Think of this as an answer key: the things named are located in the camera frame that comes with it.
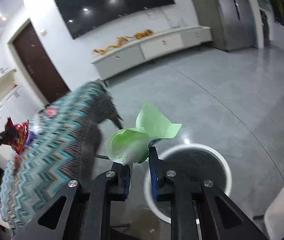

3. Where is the red snack wrapper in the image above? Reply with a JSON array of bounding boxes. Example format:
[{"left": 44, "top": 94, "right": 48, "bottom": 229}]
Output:
[{"left": 4, "top": 117, "right": 29, "bottom": 155}]

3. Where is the green paper wrapper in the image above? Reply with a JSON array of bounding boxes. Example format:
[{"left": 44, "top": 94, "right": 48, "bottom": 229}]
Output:
[{"left": 106, "top": 103, "right": 182, "bottom": 166}]

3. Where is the white round trash bin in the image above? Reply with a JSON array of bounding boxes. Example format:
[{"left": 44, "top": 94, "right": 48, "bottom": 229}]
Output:
[{"left": 143, "top": 144, "right": 232, "bottom": 224}]

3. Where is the white shoe cabinet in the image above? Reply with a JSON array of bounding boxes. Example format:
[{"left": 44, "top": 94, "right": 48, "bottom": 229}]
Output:
[{"left": 0, "top": 37, "right": 45, "bottom": 160}]

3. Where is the pink crumpled wrapper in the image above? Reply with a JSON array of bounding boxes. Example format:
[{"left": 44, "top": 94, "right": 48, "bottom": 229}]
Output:
[{"left": 45, "top": 107, "right": 57, "bottom": 118}]

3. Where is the zigzag knitted table cloth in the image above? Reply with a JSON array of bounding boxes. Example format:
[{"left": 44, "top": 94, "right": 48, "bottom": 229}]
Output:
[{"left": 0, "top": 81, "right": 122, "bottom": 233}]

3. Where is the brown entrance door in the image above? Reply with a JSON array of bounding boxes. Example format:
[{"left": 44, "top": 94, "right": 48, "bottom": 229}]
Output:
[{"left": 13, "top": 23, "right": 70, "bottom": 103}]

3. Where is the golden dragon ornament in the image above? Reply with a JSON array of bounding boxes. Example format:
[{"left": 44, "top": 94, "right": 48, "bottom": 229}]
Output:
[{"left": 92, "top": 36, "right": 134, "bottom": 55}]

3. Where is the white tv cabinet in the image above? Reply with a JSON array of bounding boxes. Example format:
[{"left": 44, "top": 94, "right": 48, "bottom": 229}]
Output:
[{"left": 91, "top": 26, "right": 212, "bottom": 82}]

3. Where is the golden tiger ornament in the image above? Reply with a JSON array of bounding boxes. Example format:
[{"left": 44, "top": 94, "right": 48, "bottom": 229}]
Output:
[{"left": 134, "top": 29, "right": 153, "bottom": 40}]

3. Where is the stainless steel refrigerator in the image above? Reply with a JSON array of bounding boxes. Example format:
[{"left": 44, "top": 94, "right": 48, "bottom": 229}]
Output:
[{"left": 192, "top": 0, "right": 264, "bottom": 51}]

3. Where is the large wall television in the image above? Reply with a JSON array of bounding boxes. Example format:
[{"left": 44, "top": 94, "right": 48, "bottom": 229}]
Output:
[{"left": 55, "top": 0, "right": 175, "bottom": 39}]

